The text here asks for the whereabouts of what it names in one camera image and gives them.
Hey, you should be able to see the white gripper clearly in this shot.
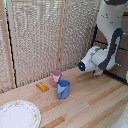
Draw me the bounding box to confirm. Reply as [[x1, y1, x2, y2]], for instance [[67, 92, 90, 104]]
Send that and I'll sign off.
[[92, 68, 105, 77]]

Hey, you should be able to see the dark brown drawer cabinet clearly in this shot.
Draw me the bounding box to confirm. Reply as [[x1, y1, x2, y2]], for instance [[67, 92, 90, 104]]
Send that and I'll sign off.
[[87, 9, 128, 84]]

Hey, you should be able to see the wide woven screen panel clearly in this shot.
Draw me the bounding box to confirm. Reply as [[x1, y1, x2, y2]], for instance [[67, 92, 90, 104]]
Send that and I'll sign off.
[[6, 0, 64, 88]]

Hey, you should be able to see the blue cup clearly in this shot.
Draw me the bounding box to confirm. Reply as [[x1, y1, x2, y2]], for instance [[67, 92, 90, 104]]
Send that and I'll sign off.
[[56, 79, 72, 100]]

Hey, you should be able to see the pink cup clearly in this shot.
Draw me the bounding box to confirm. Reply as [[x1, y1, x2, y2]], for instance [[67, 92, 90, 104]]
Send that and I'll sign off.
[[49, 69, 63, 89]]

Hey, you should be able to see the pale grey rounded object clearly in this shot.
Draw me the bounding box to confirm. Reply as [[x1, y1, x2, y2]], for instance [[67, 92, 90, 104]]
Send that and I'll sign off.
[[111, 105, 128, 128]]

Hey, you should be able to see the yellow rectangular block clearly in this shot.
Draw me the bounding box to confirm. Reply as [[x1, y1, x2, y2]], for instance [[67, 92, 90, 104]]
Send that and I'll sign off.
[[35, 81, 50, 93]]

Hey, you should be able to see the white floral-rim plate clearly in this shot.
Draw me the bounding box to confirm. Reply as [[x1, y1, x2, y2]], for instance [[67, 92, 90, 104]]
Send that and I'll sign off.
[[0, 99, 42, 128]]

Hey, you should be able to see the narrow woven screen panel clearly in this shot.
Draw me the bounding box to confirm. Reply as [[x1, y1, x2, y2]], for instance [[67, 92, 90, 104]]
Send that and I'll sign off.
[[0, 9, 14, 94]]

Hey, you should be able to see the wooden screen post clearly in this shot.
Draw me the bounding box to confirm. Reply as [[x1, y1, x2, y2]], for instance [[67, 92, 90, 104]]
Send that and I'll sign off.
[[0, 0, 17, 90]]

